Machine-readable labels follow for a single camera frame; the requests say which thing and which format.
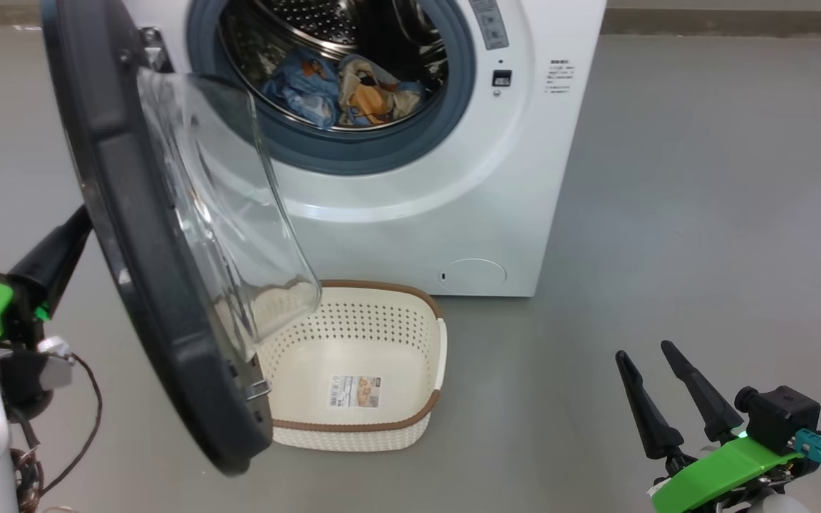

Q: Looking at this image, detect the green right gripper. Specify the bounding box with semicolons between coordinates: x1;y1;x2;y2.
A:
614;340;811;513

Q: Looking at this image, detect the cream laundry basket brown rim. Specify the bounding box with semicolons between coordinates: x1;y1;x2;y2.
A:
239;279;449;454

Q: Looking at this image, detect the black round glass washer door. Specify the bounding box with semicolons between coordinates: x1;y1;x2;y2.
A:
39;0;323;477

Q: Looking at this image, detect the white front-load washing machine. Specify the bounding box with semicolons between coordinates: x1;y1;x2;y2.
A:
121;0;608;299

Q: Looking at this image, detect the round white filter cover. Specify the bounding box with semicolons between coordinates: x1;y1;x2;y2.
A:
440;257;508;292

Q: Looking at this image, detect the grey warning label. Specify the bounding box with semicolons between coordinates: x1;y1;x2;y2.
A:
468;0;510;51

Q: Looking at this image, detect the basket product sticker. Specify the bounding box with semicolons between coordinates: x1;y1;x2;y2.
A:
328;375;382;409

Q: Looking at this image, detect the steel washer drum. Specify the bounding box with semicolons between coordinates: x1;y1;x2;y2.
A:
219;0;449;133

